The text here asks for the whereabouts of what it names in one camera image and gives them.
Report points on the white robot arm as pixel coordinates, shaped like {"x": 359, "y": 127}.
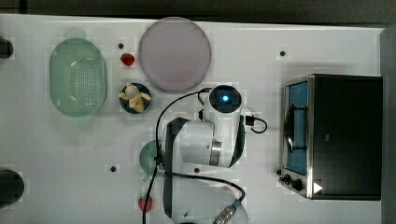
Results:
{"x": 216, "y": 140}

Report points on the black toaster oven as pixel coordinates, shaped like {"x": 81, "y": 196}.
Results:
{"x": 332, "y": 137}

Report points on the round lilac plate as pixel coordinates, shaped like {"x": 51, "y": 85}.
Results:
{"x": 174, "y": 54}

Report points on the green metal mug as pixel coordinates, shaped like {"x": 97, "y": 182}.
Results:
{"x": 147, "y": 161}

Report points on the plush peeled banana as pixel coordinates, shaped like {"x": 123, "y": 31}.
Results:
{"x": 134, "y": 97}

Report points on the blue bowl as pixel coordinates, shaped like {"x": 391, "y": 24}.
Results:
{"x": 146, "y": 107}

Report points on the small red toy fruit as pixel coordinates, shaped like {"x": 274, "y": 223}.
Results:
{"x": 127, "y": 59}

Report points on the red plush strawberry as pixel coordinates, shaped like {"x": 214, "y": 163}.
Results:
{"x": 145, "y": 203}

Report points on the green perforated colander basket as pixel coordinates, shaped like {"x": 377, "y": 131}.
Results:
{"x": 77, "y": 77}

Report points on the black round base lower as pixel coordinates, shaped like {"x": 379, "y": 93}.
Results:
{"x": 11, "y": 187}

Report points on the black round base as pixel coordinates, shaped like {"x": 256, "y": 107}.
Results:
{"x": 6, "y": 48}
{"x": 11, "y": 187}

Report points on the black round base upper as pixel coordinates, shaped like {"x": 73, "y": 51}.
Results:
{"x": 6, "y": 48}

